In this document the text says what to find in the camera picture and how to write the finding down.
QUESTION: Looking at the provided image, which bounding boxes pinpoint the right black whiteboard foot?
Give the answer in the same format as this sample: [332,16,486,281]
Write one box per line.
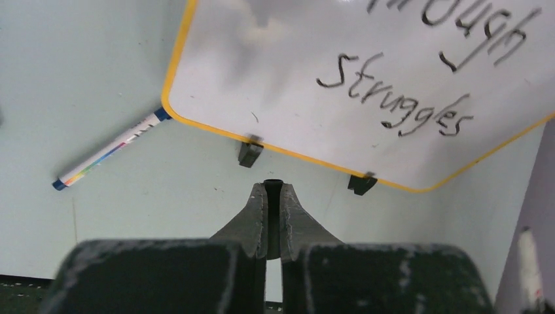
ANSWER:
[348,172,378,196]

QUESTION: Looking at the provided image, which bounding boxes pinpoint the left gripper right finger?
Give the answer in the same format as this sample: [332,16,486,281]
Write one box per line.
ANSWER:
[279,184,494,313]

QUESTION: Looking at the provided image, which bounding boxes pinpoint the black whiteboard foot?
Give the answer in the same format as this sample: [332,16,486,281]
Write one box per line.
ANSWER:
[238,135,264,168]
[348,172,378,196]

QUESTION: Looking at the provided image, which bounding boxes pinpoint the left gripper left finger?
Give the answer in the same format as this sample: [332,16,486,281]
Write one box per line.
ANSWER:
[39,183,267,313]

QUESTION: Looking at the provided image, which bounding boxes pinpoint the black whiteboard marker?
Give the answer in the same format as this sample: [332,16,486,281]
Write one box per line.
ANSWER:
[517,226,546,313]

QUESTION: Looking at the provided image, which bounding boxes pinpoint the black marker cap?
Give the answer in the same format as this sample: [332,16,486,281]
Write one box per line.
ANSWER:
[264,179,283,260]

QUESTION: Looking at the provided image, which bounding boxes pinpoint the blue capped marker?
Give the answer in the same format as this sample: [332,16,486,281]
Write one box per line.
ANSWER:
[52,107,172,191]

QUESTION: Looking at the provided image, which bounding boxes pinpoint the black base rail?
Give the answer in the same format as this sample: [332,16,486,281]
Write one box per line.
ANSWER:
[1,275,52,313]

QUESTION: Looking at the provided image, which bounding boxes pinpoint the yellow framed whiteboard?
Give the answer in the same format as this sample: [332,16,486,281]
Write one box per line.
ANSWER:
[161,1,554,192]

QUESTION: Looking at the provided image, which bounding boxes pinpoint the left black whiteboard foot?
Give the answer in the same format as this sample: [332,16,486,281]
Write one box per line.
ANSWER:
[238,135,264,168]

